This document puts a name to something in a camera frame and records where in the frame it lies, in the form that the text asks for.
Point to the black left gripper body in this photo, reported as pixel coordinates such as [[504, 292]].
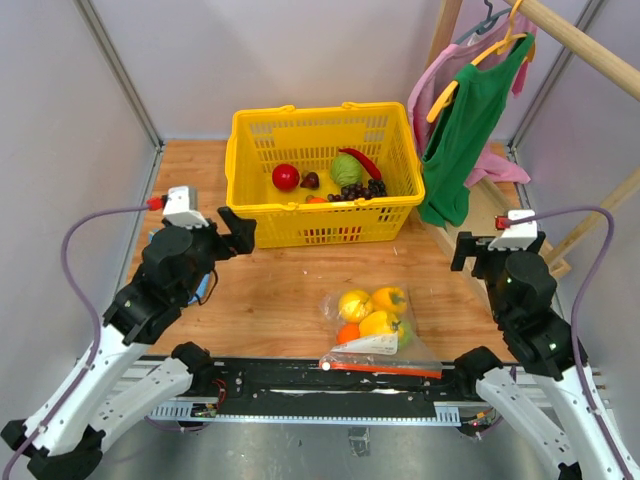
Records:
[[211, 245]]

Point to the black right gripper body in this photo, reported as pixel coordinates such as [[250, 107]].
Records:
[[486, 266]]

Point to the yellow bell pepper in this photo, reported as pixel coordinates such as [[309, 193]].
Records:
[[390, 299], [379, 323]]

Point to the green sugar apple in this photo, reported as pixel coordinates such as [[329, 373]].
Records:
[[405, 335]]

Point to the clear zip top bag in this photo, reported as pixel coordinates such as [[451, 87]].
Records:
[[416, 360]]

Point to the orange fruit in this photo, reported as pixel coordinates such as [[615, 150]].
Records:
[[347, 333]]

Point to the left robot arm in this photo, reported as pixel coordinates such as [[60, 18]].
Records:
[[68, 436]]

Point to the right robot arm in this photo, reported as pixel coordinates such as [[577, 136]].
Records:
[[582, 442]]

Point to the green tank top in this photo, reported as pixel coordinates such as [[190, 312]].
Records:
[[461, 132]]

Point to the blue cloth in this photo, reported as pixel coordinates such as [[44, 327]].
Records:
[[177, 261]]

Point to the wooden clothes rack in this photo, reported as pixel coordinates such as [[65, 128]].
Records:
[[574, 42]]

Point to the red apple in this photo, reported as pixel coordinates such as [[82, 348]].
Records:
[[285, 177]]

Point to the orange in basket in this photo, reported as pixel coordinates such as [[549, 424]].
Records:
[[315, 200]]

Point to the dark red fig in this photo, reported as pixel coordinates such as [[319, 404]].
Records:
[[310, 181]]

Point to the yellow plastic basket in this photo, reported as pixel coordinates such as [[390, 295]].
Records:
[[309, 139]]

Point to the black grape bunch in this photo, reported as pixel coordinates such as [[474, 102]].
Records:
[[376, 188]]

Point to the dark grape bunch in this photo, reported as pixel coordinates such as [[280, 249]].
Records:
[[350, 193]]

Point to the green cabbage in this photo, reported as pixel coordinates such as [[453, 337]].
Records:
[[345, 170]]

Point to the red chili pepper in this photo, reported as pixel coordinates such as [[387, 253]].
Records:
[[368, 165]]

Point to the yellow hanger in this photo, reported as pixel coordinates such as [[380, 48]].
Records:
[[497, 49]]

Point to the grey hanger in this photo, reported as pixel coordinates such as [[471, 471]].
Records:
[[484, 25]]

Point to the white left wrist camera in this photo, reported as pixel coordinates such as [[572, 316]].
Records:
[[181, 208]]

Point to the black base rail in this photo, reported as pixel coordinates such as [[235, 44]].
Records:
[[286, 382]]

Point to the white cable duct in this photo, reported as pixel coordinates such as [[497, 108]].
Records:
[[194, 413]]

